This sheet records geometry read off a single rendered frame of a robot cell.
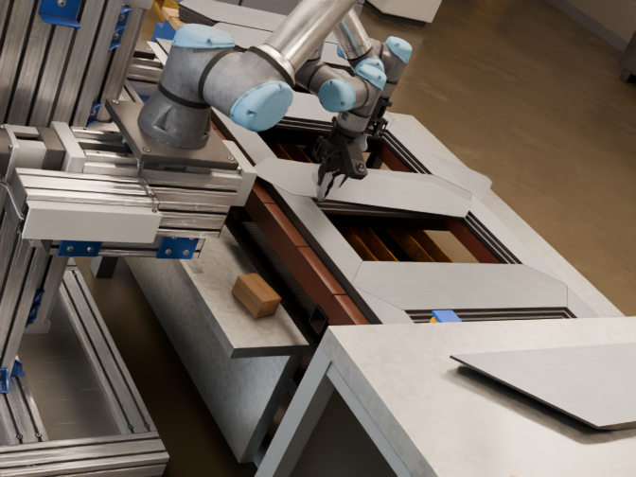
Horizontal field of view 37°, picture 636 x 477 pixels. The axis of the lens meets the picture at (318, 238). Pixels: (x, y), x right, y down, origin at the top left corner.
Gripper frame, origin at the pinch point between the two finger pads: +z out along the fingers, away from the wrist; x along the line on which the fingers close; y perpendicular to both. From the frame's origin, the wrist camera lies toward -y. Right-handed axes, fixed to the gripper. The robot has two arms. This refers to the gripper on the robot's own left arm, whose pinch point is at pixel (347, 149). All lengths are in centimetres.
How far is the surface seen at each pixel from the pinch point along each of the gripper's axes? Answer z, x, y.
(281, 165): 0.7, -28.9, 11.4
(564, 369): -22, -33, 115
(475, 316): 3, -5, 72
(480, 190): 7, 55, 5
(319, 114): 0.8, 3.5, -22.4
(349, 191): 0.8, -12.6, 22.1
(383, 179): 0.8, 4.7, 14.0
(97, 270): 82, -36, -50
